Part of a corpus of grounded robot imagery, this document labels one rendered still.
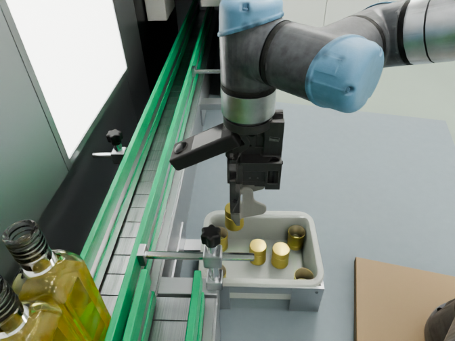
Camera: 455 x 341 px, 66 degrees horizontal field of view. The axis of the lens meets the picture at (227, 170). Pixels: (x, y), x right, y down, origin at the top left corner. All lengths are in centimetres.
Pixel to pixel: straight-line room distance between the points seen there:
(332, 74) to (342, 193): 61
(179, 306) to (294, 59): 39
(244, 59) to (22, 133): 33
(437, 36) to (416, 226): 56
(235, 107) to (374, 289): 46
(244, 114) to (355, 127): 78
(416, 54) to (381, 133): 75
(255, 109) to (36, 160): 34
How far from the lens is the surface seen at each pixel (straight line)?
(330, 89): 36
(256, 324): 70
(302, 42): 38
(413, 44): 46
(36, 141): 60
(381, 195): 97
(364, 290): 75
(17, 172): 56
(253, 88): 44
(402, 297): 76
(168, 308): 57
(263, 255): 72
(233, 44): 42
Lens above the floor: 137
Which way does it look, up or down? 40 degrees down
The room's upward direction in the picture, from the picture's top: 2 degrees counter-clockwise
